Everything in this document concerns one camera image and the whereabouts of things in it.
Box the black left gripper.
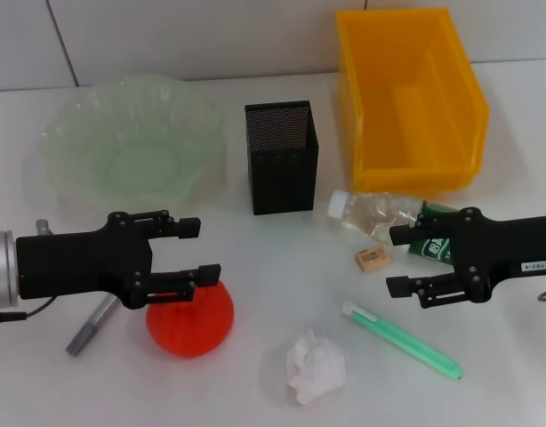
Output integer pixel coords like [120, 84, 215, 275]
[15, 210, 222, 310]

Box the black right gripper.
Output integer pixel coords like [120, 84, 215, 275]
[385, 206, 546, 310]

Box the small tan eraser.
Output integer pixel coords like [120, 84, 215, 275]
[354, 244, 392, 271]

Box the clear water bottle green label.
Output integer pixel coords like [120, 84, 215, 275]
[327, 189, 457, 267]

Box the mint green pen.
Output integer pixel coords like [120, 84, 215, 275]
[341, 301, 464, 381]

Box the red-orange fruit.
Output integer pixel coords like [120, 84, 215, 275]
[145, 280, 235, 359]

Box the white paper ball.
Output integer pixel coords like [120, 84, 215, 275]
[285, 341, 348, 406]

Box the black mesh pen holder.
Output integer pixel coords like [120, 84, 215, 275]
[244, 100, 321, 216]

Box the grey marker pen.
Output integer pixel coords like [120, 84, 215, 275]
[66, 291, 121, 357]

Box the pale green glass fruit plate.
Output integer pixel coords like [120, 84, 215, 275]
[40, 75, 229, 211]

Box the yellow plastic bin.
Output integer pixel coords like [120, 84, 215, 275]
[335, 7, 491, 195]

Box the left gripper cable with plugs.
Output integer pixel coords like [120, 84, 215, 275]
[0, 217, 52, 324]

